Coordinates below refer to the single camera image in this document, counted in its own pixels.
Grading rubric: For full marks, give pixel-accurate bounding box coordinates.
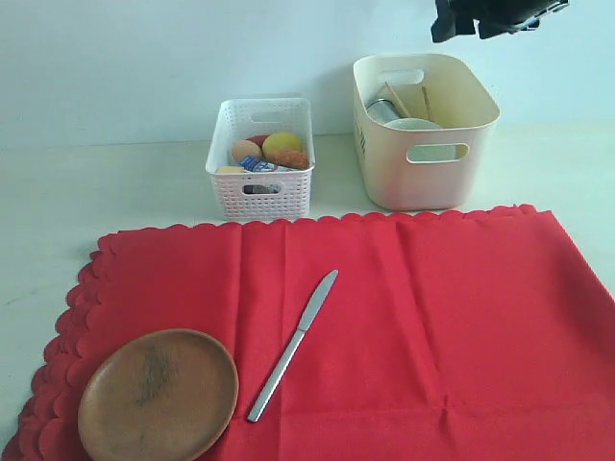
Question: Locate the cream plastic bin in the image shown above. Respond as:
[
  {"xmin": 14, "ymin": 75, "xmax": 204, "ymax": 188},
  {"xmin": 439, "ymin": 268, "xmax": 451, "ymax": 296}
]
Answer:
[{"xmin": 353, "ymin": 54, "xmax": 501, "ymax": 210}]

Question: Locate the brown egg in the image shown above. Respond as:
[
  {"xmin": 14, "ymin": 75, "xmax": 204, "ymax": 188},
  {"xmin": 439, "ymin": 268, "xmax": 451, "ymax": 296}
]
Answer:
[{"xmin": 231, "ymin": 139, "xmax": 262, "ymax": 163}]

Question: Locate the wooden chopstick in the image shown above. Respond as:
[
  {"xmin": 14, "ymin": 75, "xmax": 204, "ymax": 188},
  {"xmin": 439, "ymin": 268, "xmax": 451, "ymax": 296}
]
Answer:
[
  {"xmin": 384, "ymin": 82, "xmax": 411, "ymax": 118},
  {"xmin": 421, "ymin": 85, "xmax": 433, "ymax": 121}
]

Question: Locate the silver table knife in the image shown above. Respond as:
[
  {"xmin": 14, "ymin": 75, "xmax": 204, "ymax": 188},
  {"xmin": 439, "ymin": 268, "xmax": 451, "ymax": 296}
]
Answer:
[{"xmin": 247, "ymin": 269, "xmax": 339, "ymax": 423}]

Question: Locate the stainless steel cup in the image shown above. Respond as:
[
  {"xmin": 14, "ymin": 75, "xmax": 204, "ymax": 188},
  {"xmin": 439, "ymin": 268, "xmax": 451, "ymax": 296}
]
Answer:
[{"xmin": 366, "ymin": 98, "xmax": 402, "ymax": 125}]

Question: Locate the red sausage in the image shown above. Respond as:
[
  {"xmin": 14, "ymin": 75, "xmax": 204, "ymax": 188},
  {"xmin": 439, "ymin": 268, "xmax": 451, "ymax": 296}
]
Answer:
[{"xmin": 247, "ymin": 134, "xmax": 269, "ymax": 147}]

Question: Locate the white perforated plastic basket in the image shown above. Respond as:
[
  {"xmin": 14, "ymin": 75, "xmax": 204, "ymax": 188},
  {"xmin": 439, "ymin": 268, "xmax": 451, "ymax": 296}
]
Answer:
[{"xmin": 206, "ymin": 98, "xmax": 315, "ymax": 221}]

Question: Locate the blue white milk carton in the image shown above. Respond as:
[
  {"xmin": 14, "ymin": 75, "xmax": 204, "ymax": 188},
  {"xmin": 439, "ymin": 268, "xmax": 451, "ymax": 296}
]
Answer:
[{"xmin": 239, "ymin": 157, "xmax": 293, "ymax": 195}]

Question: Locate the fried chicken piece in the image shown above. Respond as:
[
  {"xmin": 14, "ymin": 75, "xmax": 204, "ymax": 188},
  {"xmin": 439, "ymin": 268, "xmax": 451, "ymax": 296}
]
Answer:
[{"xmin": 264, "ymin": 148, "xmax": 310, "ymax": 170}]

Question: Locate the red scalloped cloth mat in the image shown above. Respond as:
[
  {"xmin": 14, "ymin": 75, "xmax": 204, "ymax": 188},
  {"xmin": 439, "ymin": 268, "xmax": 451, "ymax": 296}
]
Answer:
[{"xmin": 2, "ymin": 205, "xmax": 614, "ymax": 460}]

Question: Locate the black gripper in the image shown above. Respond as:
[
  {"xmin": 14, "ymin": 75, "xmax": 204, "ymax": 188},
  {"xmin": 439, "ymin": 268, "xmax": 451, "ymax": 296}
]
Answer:
[{"xmin": 430, "ymin": 0, "xmax": 569, "ymax": 42}]

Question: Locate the brown wooden plate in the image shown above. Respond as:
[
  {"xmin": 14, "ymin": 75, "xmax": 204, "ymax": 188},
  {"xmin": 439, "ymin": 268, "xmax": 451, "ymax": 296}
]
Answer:
[{"xmin": 78, "ymin": 328, "xmax": 239, "ymax": 460}]

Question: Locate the yellow cheese wedge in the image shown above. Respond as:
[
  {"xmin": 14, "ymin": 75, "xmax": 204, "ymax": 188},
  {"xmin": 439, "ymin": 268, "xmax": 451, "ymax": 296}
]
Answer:
[{"xmin": 216, "ymin": 165, "xmax": 246, "ymax": 174}]

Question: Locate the pale green ceramic bowl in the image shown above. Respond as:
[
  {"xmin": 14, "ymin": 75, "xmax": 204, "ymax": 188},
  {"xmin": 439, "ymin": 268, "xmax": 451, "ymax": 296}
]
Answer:
[{"xmin": 384, "ymin": 118, "xmax": 456, "ymax": 162}]

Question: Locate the yellow lemon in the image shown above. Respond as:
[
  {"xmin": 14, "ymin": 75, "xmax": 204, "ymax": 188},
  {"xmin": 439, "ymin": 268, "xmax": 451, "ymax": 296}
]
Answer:
[{"xmin": 261, "ymin": 132, "xmax": 304, "ymax": 157}]

